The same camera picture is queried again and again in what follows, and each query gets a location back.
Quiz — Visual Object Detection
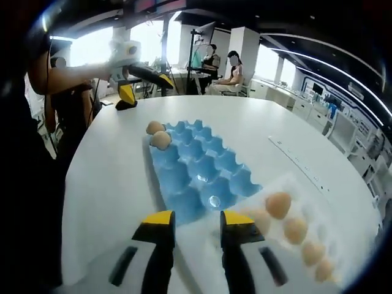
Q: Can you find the white table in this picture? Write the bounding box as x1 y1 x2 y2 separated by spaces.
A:
61 94 383 294

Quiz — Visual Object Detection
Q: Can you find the blue egg tray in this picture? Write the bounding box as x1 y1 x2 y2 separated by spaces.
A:
142 118 264 224

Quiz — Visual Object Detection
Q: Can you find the row of white cabinets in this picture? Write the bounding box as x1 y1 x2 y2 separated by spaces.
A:
251 78 392 184

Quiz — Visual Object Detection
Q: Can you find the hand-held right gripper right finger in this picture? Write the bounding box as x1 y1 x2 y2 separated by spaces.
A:
219 209 303 294

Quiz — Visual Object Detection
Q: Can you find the single brown egg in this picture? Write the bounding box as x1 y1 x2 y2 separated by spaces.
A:
146 121 165 135
151 130 172 150

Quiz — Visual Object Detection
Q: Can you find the white pillar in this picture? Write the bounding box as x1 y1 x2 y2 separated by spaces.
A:
230 26 261 89

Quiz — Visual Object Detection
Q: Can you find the black display stand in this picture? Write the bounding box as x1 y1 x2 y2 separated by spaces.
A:
134 13 175 99

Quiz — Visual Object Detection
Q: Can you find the white power strip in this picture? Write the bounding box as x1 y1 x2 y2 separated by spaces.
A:
268 134 333 192

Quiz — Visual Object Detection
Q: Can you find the white foam egg tray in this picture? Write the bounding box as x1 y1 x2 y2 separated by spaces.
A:
176 171 362 294

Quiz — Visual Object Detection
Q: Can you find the person's dark clothing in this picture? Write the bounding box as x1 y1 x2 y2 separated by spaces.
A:
0 30 67 294

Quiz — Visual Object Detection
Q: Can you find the large dark display screen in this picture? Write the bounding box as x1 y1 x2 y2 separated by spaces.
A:
122 0 187 15

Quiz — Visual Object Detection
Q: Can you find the black pole stand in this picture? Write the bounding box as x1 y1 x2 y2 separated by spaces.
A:
185 28 212 96

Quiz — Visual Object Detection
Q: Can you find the white office chair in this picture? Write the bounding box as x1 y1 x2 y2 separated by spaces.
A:
235 78 257 98

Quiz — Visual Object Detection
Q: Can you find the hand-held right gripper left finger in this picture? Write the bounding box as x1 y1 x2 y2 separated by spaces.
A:
97 209 177 294

